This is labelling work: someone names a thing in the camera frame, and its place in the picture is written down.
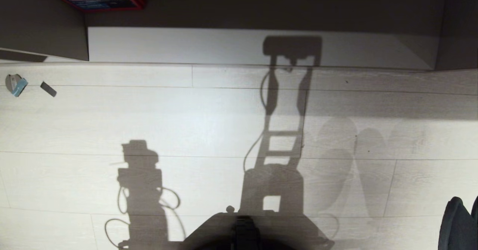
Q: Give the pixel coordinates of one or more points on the dark grey cabinet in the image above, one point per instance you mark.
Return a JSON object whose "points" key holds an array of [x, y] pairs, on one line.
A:
{"points": [[457, 26], [41, 18]]}

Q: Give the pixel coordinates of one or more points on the grey scrap with blue tape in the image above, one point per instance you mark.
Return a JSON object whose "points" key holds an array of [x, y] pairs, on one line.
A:
{"points": [[15, 84]]}

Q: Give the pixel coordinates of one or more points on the dark grey flat strip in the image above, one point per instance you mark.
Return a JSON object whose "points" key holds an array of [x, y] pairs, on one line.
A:
{"points": [[48, 89]]}

